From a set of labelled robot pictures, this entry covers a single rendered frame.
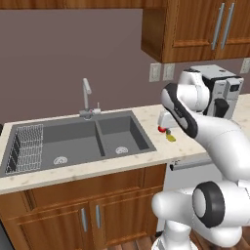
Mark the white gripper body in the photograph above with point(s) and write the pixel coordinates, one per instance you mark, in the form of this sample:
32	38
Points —
165	119

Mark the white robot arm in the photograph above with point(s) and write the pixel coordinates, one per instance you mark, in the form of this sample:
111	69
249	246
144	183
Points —
224	143

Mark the yellow lemon wedge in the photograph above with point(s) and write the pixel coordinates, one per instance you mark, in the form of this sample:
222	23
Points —
171	138

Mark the red tomato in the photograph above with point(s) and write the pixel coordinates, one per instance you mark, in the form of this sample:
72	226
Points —
160	129

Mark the white dishwasher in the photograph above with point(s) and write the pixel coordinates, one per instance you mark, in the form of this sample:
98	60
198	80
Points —
188	177

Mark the white and black coffee machine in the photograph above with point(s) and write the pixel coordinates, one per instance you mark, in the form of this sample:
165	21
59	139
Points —
224	91

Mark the silver tap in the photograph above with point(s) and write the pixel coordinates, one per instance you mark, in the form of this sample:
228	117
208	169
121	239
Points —
86	97

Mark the grey double sink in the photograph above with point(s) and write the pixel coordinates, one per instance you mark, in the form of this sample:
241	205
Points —
81	143

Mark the wooden false drawer front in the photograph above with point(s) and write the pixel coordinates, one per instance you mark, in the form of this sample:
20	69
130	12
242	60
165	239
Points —
91	187

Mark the wooden base cupboard door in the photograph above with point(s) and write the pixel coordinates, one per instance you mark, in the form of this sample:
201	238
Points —
49	229
127	218

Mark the black oven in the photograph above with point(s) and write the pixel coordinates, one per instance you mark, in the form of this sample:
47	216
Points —
4	237

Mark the white wall socket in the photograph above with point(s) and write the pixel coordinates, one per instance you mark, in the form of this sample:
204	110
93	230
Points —
245	65
168	71
155	72

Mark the wooden wall cupboard door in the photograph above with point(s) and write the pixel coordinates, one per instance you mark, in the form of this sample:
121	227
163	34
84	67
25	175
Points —
241	26
192	29

